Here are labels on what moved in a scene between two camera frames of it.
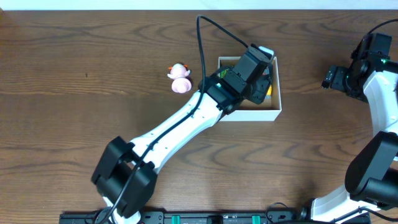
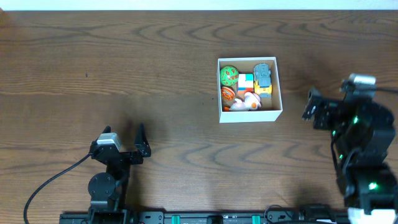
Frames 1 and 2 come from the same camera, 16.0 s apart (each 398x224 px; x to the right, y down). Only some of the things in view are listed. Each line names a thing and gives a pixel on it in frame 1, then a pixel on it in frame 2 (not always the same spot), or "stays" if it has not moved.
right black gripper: [341, 72] to [329, 109]
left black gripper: [261, 92] to [125, 156]
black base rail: [234, 217] stays
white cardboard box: [250, 111] stays
